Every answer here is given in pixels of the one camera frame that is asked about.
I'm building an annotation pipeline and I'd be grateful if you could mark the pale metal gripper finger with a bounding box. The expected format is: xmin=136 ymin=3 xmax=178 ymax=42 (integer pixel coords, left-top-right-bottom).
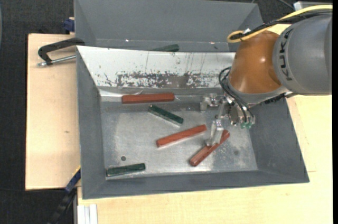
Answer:
xmin=205 ymin=119 xmax=224 ymax=147
xmin=199 ymin=94 xmax=220 ymax=113

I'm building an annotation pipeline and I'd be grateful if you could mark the red-brown flat block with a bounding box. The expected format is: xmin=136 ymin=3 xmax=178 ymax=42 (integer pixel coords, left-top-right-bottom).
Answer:
xmin=121 ymin=92 xmax=176 ymax=105
xmin=189 ymin=129 xmax=231 ymax=167
xmin=155 ymin=124 xmax=208 ymax=149

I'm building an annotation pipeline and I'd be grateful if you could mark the dark green flat block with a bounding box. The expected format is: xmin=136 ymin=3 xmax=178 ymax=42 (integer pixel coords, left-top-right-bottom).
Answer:
xmin=106 ymin=163 xmax=146 ymax=178
xmin=148 ymin=104 xmax=184 ymax=126

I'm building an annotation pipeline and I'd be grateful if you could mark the grey metal bin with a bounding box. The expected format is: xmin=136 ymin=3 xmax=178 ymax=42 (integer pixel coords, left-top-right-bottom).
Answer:
xmin=73 ymin=0 xmax=310 ymax=200

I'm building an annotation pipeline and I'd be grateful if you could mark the pale wood board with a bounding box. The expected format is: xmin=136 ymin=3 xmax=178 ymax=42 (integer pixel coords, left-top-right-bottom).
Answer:
xmin=25 ymin=33 xmax=81 ymax=191

